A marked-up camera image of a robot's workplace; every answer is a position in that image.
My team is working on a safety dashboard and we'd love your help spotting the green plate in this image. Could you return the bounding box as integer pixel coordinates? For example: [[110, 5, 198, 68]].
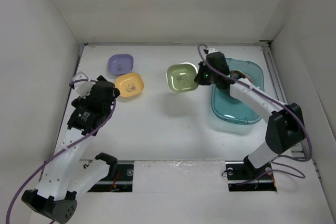
[[166, 62, 198, 93]]

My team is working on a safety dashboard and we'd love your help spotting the brown plate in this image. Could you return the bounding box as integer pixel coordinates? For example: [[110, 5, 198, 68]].
[[231, 70, 253, 83]]

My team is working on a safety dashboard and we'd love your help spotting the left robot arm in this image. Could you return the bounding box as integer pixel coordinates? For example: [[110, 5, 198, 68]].
[[22, 76, 120, 223]]

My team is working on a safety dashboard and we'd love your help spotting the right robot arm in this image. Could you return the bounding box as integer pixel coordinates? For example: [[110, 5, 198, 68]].
[[194, 48, 309, 185]]

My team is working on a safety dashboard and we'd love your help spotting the teal plastic bin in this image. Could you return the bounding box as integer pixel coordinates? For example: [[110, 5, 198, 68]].
[[211, 58, 264, 125]]

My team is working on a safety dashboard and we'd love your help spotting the yellow plate on table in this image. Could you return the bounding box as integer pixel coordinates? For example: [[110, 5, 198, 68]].
[[115, 72, 144, 98]]

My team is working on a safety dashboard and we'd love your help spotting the purple plate back left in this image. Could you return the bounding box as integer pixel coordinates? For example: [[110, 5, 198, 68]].
[[108, 54, 134, 75]]

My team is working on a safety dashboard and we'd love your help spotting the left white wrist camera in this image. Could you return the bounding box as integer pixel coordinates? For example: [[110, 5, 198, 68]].
[[70, 71, 94, 98]]

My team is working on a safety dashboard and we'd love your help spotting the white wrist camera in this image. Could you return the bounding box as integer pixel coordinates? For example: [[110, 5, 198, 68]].
[[207, 48, 218, 54], [70, 71, 94, 98]]

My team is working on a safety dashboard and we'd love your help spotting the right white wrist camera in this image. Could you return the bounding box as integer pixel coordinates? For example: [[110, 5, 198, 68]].
[[207, 48, 218, 54]]

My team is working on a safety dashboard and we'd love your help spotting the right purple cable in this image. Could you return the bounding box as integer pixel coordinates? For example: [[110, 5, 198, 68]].
[[197, 43, 312, 185]]

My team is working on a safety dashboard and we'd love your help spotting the purple cable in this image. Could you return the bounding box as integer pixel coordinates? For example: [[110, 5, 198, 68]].
[[6, 78, 118, 224], [197, 43, 312, 185]]

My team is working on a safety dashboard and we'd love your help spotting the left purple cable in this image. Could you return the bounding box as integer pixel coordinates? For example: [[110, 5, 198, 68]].
[[6, 78, 118, 224]]

